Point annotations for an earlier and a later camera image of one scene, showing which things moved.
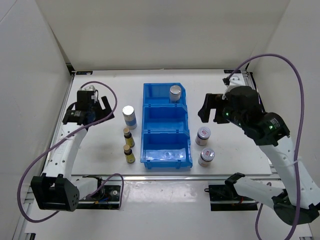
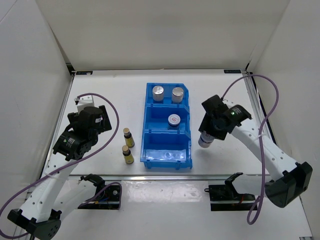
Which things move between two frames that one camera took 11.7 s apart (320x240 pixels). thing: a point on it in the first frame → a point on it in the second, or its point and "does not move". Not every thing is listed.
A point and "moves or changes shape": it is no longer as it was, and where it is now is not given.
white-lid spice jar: x=207 y=155 → x=205 y=140
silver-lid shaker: x=175 y=92 moves or changes shape
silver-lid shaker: x=130 y=117 → x=158 y=92
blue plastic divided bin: x=165 y=140 does not move
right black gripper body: x=235 y=117 → x=209 y=125
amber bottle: x=129 y=139 does not move
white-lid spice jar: x=203 y=134 → x=174 y=120
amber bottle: x=129 y=154 does not move
